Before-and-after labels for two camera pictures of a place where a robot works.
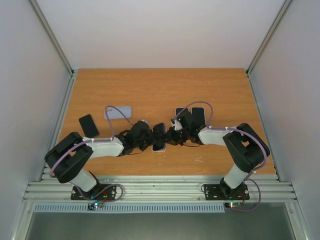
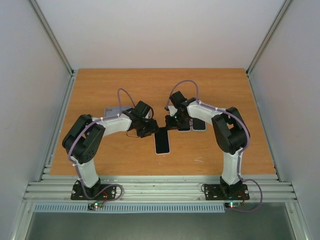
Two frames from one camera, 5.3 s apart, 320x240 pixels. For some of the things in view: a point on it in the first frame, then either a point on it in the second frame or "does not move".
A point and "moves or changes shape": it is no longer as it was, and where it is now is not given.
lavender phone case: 113,113 does not move
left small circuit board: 91,206 does not move
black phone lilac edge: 159,127 moves or changes shape
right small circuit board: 232,205 does not move
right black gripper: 171,136 → 170,122
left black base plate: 99,192 does not move
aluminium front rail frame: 163,188 does not move
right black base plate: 223,192 does not move
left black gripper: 151,135 → 153,128
